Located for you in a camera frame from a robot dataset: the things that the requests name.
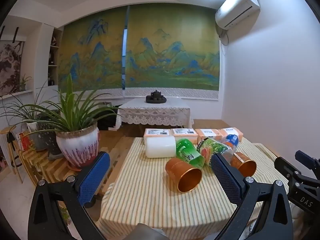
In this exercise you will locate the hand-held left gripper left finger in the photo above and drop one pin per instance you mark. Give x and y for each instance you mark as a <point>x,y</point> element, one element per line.
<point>93,180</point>

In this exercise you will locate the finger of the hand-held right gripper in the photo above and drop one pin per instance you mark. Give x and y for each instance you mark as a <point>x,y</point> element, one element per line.
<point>307,161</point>
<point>286,166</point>

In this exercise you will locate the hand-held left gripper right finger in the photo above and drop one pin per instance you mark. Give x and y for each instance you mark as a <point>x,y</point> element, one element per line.
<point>225,180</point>

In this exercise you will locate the copper metal cup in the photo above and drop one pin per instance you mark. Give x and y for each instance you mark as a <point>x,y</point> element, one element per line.
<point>246,166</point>
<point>178,168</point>

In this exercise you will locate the pink and green label bottle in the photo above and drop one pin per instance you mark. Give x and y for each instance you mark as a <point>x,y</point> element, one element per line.
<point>209,150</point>

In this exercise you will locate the plant in white purple pot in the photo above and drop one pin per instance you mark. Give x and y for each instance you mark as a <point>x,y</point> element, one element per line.
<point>77,147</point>

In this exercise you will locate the blue label bottle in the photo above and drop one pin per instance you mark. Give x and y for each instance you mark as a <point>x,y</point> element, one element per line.
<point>231,140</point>

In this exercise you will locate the green tea bottle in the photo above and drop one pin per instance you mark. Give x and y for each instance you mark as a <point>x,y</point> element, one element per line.
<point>187,153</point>

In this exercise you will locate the wooden slatted rack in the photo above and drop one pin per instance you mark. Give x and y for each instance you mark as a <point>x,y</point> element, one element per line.
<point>47,167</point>

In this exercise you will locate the orange tissue packet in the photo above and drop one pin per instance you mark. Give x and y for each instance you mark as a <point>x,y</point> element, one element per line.
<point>182,132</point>
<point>207,133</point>
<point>157,132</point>
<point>230,130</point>

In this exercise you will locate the striped yellow tablecloth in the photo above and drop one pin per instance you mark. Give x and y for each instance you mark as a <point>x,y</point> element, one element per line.
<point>150,195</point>

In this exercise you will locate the plant in dark grey pot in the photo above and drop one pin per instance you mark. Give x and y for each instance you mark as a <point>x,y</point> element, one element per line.
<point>48,140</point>

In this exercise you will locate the black bag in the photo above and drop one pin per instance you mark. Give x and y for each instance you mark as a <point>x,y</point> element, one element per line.
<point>106,121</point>

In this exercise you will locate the white plastic bottle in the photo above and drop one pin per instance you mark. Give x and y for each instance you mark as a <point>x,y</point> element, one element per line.
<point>160,147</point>

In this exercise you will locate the white lace tablecloth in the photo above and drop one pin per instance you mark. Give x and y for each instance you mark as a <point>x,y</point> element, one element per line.
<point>155,111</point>

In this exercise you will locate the dark tea tray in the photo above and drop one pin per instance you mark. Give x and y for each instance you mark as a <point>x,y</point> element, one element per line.
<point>156,100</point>

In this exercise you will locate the dark clay teapot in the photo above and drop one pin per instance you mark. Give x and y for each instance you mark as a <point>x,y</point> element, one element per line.
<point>156,94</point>

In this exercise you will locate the small potted plant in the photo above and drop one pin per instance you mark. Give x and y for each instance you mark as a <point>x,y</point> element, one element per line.
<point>23,85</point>

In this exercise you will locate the landscape painting roller blind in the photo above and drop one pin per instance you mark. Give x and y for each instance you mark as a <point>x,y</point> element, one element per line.
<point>172,55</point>
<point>92,55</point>

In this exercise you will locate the hanging ink scroll painting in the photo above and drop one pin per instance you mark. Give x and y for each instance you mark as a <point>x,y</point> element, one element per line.
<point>11,65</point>

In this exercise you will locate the air conditioner pipe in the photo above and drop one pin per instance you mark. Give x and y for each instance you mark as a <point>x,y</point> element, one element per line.
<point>223,36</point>

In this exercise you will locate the white air conditioner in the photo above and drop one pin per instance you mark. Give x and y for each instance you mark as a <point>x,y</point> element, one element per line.
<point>236,8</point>

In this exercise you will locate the wall shelf unit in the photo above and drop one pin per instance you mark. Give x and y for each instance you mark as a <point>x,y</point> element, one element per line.
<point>53,55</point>

